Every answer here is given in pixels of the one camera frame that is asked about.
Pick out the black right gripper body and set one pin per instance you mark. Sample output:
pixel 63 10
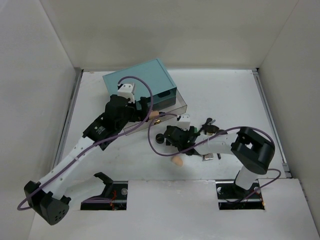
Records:
pixel 191 130

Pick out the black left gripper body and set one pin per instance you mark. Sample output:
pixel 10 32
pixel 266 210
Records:
pixel 142 107

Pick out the black round compact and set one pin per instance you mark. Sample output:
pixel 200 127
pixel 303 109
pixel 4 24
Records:
pixel 159 138

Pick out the clear acrylic drawer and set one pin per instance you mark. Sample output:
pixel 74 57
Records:
pixel 169 101

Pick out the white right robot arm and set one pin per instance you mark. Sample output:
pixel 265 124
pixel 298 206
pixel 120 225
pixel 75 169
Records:
pixel 254 151

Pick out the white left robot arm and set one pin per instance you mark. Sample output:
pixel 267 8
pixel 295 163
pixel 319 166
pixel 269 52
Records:
pixel 47 197

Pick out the beige makeup sponge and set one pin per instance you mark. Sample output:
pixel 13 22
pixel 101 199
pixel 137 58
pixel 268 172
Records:
pixel 177 160

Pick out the small black angled brush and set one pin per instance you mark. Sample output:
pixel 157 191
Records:
pixel 208 122

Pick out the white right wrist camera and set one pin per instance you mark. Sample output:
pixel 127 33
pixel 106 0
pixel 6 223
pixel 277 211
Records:
pixel 184 121

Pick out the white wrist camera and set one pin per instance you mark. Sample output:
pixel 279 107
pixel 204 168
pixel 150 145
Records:
pixel 127 91
pixel 184 121

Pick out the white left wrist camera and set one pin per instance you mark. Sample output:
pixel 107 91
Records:
pixel 127 91

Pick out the aluminium frame rail left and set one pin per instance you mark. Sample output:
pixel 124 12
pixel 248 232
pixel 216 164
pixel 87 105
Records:
pixel 71 105

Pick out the aluminium frame rail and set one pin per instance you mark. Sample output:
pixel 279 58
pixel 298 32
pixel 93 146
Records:
pixel 278 146
pixel 71 105

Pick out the aluminium frame rail right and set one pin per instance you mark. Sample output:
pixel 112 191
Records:
pixel 278 146

